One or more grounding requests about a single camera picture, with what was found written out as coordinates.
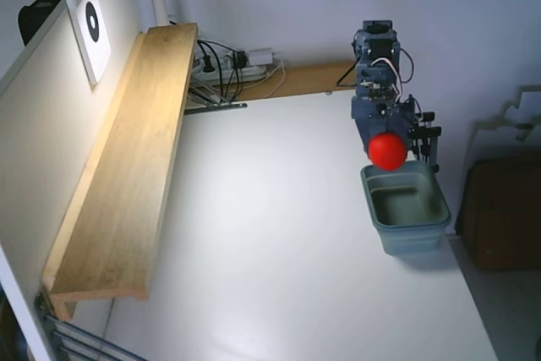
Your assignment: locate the white cable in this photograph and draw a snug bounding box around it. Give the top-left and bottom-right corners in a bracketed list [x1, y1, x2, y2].
[264, 60, 287, 99]

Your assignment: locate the white power adapter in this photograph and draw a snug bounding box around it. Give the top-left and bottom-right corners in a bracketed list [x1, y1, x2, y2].
[247, 47, 275, 64]

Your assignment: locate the long wooden shelf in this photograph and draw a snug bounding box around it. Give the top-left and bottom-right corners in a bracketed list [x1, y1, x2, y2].
[41, 22, 199, 322]

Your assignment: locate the grey plastic container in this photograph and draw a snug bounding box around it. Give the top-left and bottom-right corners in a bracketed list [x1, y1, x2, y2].
[359, 161, 452, 257]

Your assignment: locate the black table clamp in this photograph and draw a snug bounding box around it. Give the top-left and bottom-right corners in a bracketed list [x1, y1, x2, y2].
[407, 111, 443, 174]

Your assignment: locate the red ball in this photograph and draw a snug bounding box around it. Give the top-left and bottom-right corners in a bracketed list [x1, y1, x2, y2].
[368, 132, 408, 172]

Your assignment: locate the wooden ledge board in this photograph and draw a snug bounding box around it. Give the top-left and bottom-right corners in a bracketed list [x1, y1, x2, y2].
[236, 60, 360, 102]

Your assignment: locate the brown cabinet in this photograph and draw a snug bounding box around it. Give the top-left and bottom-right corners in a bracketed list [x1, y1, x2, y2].
[458, 157, 541, 271]

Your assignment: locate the metal shelf bracket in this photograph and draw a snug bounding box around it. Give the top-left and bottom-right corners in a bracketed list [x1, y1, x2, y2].
[183, 85, 249, 116]

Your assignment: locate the white power strip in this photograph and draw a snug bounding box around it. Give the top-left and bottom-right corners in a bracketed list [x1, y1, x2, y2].
[192, 50, 271, 83]

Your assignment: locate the grey metal frame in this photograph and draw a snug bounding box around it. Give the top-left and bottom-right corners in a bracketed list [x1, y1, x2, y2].
[33, 293, 149, 361]

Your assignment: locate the blue-grey gripper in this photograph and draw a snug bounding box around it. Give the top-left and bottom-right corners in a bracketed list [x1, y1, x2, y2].
[351, 96, 403, 155]

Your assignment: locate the white box with black circle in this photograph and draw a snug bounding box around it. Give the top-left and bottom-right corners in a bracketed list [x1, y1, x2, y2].
[65, 0, 113, 90]

